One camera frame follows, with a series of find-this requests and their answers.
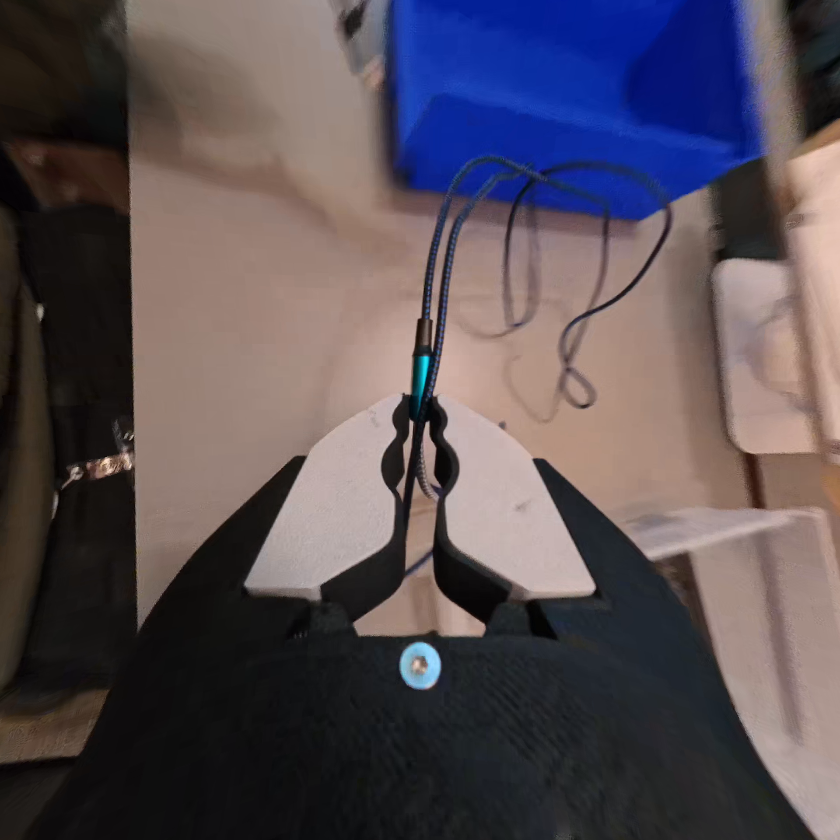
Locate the blue braided multi-head charging cable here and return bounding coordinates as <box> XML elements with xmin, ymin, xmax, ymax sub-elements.
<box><xmin>400</xmin><ymin>156</ymin><xmax>673</xmax><ymax>578</ymax></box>

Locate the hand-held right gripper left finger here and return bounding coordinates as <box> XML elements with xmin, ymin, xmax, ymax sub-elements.
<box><xmin>243</xmin><ymin>392</ymin><xmax>411</xmax><ymax>623</ymax></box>

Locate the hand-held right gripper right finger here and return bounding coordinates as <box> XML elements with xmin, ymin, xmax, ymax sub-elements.
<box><xmin>430</xmin><ymin>392</ymin><xmax>599</xmax><ymax>626</ymax></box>

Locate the grey desk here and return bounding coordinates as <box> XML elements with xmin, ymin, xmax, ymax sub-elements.
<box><xmin>125</xmin><ymin>0</ymin><xmax>788</xmax><ymax>637</ymax></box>

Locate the blue plastic bin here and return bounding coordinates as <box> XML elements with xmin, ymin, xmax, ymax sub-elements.
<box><xmin>387</xmin><ymin>0</ymin><xmax>769</xmax><ymax>221</ymax></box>

